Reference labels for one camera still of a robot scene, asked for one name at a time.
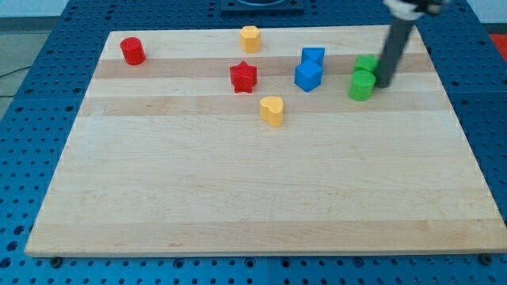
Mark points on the yellow hexagon block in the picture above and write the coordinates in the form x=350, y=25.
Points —
x=250, y=39

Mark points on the blue cube block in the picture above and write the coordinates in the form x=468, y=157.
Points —
x=308, y=75

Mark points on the green star block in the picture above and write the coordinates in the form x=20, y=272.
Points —
x=365, y=64

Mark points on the yellow heart block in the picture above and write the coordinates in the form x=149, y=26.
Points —
x=272, y=110

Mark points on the green cylinder block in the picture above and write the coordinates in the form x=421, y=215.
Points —
x=361, y=85

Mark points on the blue triangle block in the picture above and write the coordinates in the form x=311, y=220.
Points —
x=313, y=54

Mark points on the red star block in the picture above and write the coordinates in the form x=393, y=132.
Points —
x=243, y=77

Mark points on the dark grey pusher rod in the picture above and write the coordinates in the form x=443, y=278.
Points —
x=393, y=48

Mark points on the wooden board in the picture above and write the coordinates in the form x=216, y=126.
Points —
x=165, y=159

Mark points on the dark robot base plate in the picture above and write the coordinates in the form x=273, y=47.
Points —
x=260, y=6

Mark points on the white and black rod mount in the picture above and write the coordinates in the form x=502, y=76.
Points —
x=414, y=9

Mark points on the red cylinder block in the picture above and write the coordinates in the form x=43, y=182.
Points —
x=132, y=50

